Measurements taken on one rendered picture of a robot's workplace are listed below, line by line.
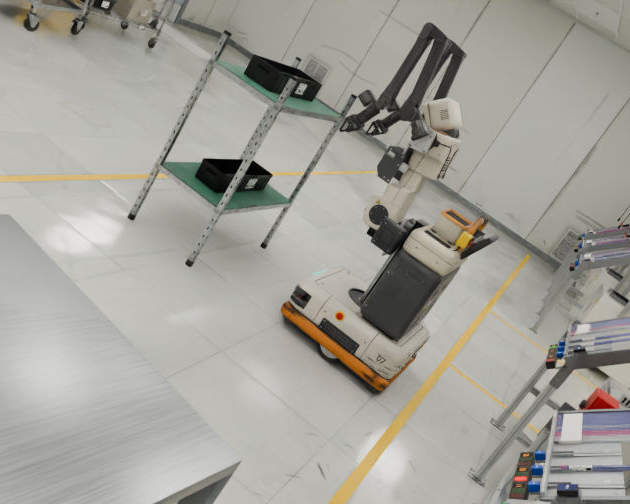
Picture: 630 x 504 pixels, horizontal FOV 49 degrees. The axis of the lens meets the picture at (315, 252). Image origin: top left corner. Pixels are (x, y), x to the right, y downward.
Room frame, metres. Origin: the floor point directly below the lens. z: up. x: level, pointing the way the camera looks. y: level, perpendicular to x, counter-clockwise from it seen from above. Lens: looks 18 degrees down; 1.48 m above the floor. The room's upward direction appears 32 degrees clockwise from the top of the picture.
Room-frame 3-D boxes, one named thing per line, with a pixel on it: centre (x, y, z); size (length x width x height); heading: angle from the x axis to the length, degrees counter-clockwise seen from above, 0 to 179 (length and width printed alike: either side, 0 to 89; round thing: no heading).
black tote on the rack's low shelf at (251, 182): (3.78, 0.61, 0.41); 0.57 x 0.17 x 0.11; 165
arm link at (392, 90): (3.42, 0.10, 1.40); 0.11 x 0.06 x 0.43; 165
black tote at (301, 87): (3.78, 0.63, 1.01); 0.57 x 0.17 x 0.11; 165
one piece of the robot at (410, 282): (3.48, -0.49, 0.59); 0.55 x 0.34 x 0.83; 165
